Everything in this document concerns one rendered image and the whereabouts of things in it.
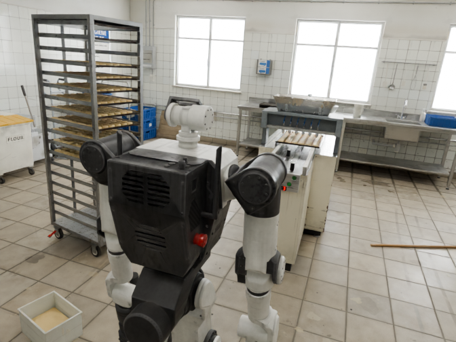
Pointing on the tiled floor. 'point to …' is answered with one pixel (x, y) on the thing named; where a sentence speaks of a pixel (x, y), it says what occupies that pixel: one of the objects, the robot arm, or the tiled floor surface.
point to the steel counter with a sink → (401, 129)
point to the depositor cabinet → (319, 199)
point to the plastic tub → (51, 319)
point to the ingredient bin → (15, 144)
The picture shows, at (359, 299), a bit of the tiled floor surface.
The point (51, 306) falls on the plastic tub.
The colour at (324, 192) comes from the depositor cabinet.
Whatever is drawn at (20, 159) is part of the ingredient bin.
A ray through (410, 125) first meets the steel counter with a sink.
